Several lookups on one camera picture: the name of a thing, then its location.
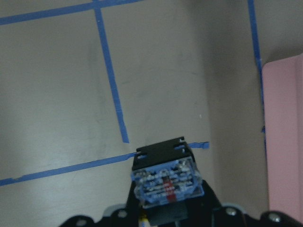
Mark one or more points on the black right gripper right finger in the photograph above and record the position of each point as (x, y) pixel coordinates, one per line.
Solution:
(207, 211)

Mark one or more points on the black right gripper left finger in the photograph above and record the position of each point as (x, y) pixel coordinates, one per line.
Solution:
(127, 216)

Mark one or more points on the yellow push button switch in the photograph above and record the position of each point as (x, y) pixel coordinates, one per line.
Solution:
(166, 177)

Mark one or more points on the pink plastic tray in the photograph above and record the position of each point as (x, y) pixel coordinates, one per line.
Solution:
(283, 103)

